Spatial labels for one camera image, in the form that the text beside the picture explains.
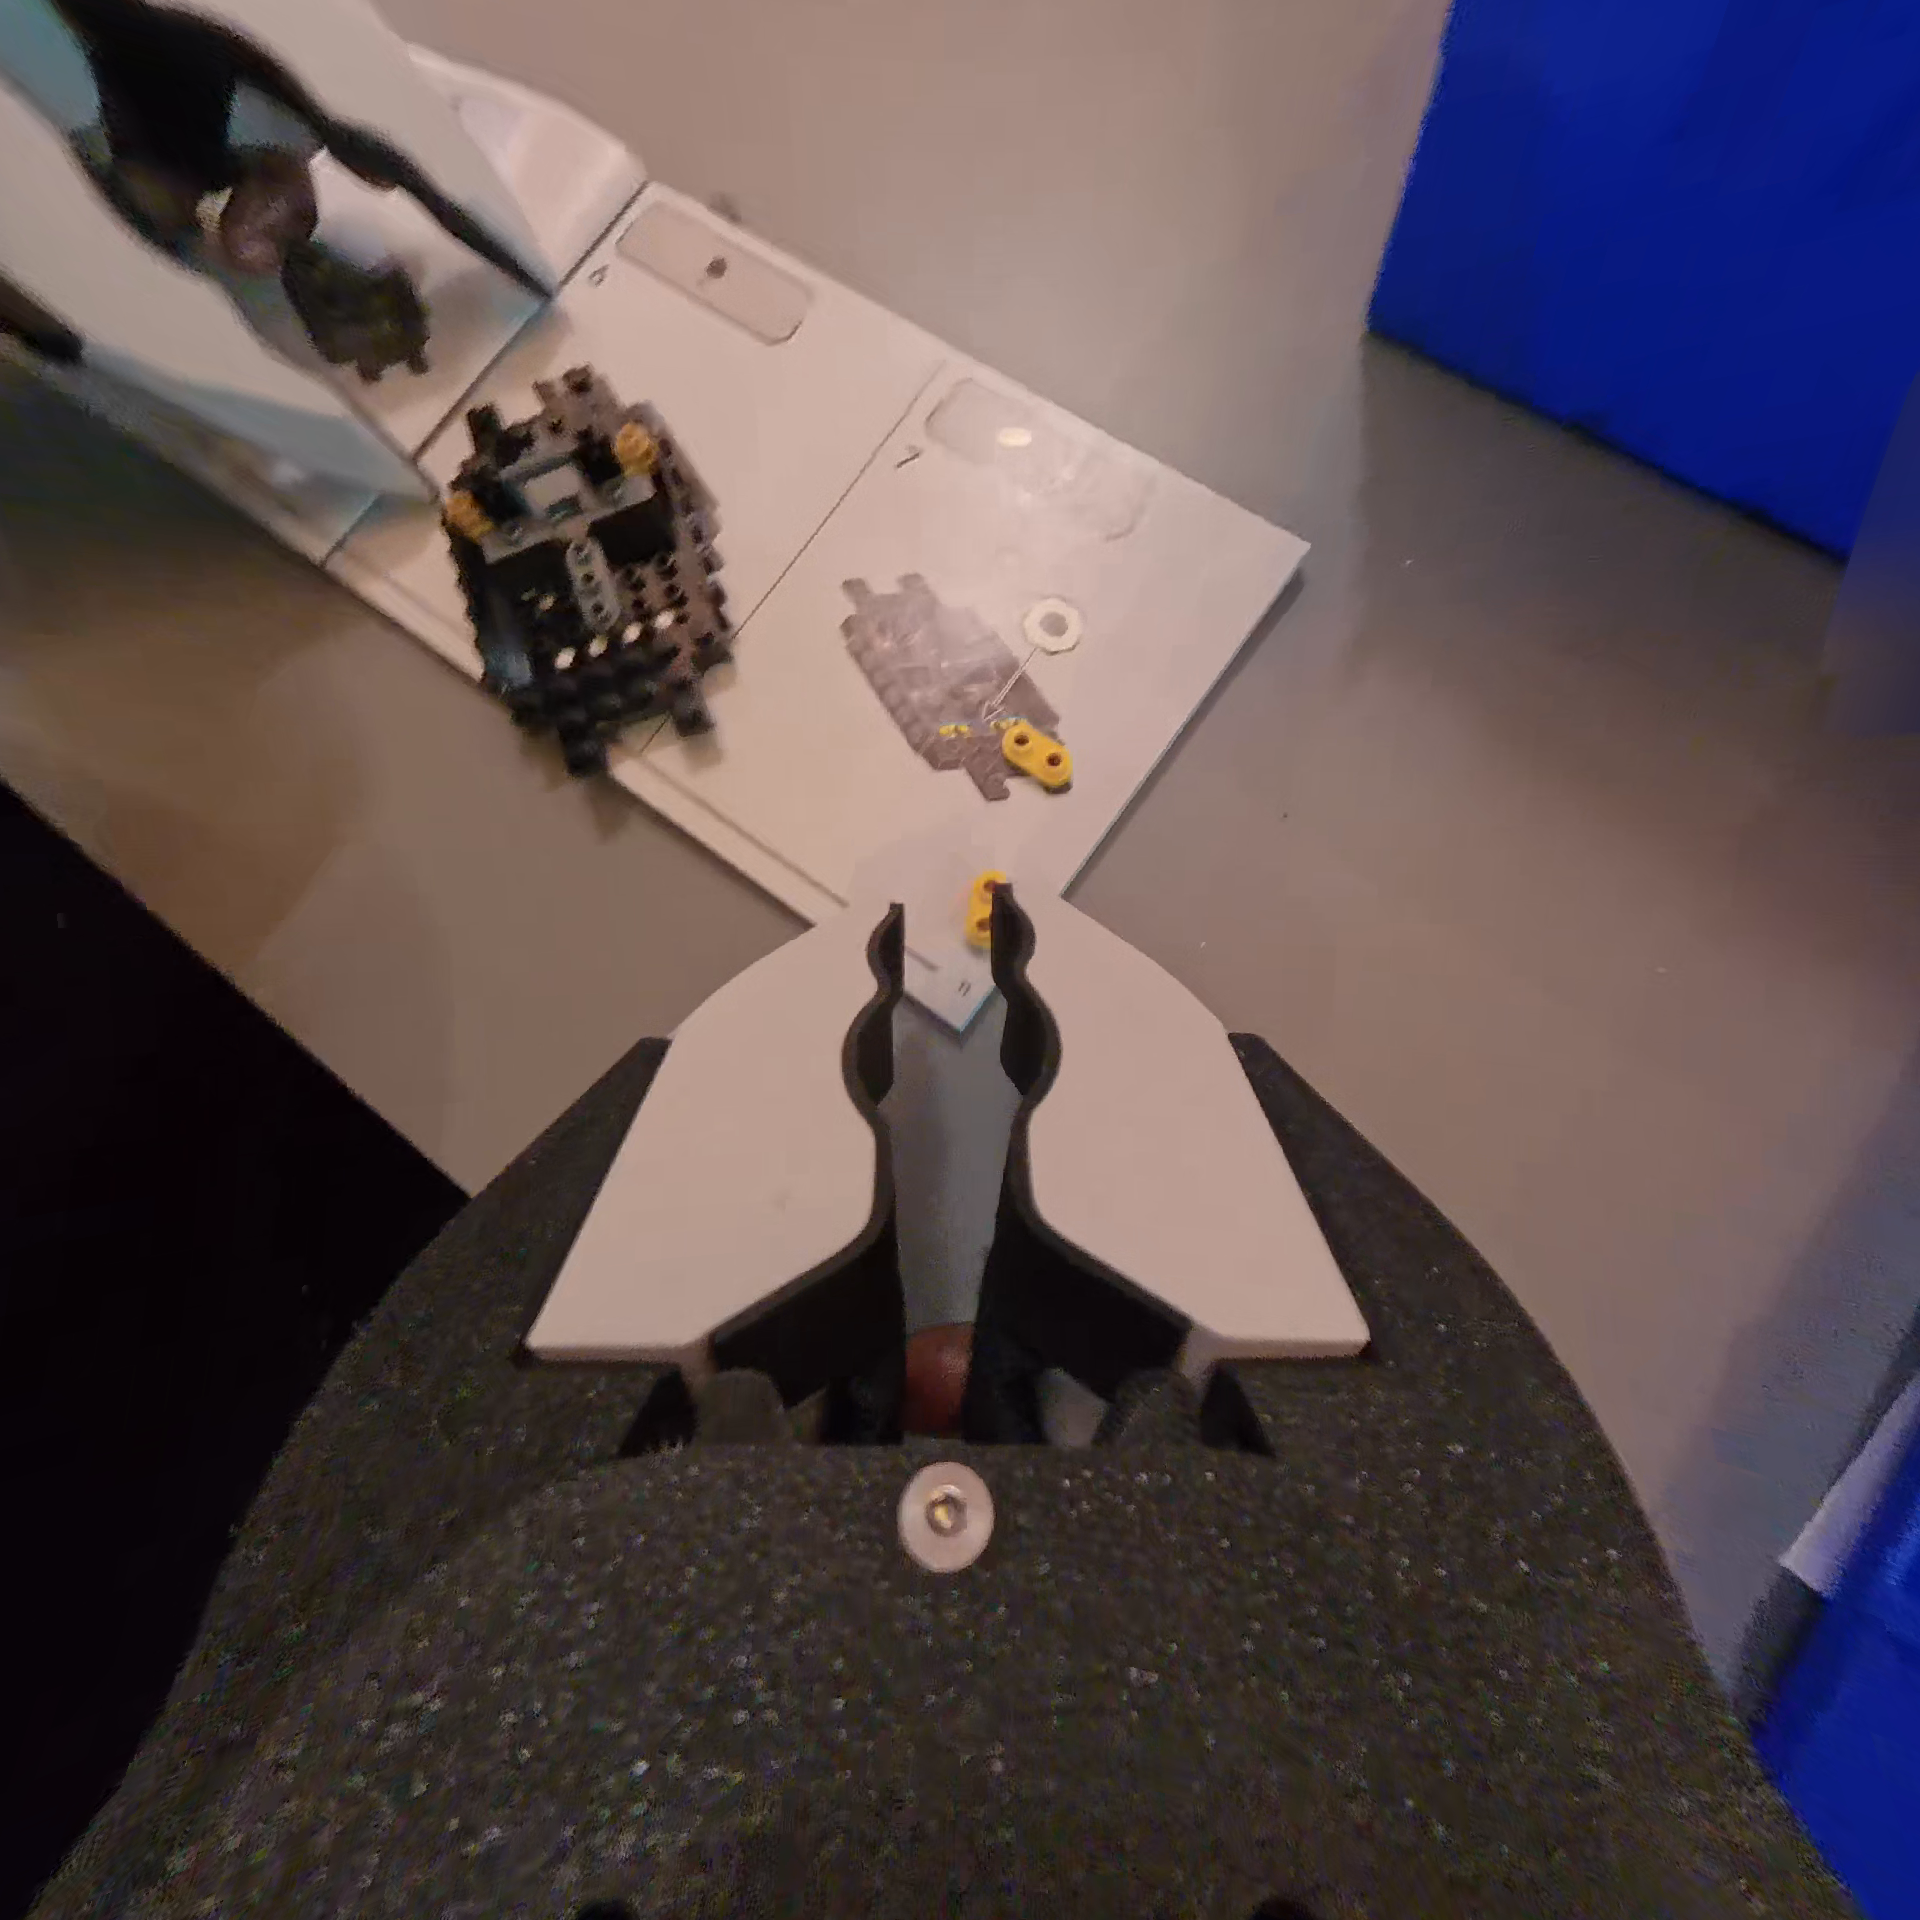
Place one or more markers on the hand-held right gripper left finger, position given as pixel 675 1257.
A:
pixel 720 1172

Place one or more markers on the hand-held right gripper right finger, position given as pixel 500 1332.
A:
pixel 1171 1172

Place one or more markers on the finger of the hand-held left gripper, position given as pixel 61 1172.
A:
pixel 376 91
pixel 149 359

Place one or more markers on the black lego model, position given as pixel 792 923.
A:
pixel 587 630

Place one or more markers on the white instruction booklet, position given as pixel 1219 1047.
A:
pixel 840 451

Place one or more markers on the person's black speckled clothing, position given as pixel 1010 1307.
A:
pixel 120 1201

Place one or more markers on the large blue plastic bin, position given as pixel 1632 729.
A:
pixel 1652 225

